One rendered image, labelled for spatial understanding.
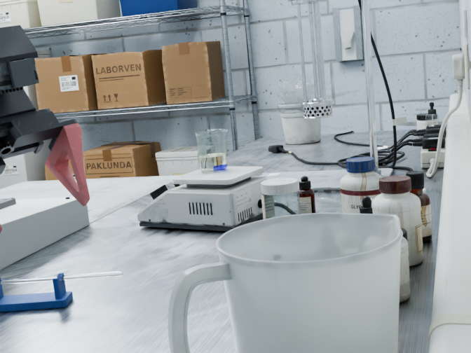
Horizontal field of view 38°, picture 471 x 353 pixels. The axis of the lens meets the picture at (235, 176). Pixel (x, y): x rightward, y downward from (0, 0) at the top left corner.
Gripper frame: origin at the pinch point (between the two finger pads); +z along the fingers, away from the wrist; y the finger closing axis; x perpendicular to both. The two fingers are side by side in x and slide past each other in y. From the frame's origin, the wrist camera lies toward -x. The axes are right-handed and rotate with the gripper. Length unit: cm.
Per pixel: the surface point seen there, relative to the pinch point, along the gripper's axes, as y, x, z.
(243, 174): 46, 20, -3
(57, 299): 6.0, 18.5, 3.9
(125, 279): 17.0, 20.9, 4.5
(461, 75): 92, 3, 0
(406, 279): 28.4, -8.6, 24.9
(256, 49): 231, 146, -108
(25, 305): 3.1, 20.7, 2.4
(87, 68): 164, 187, -143
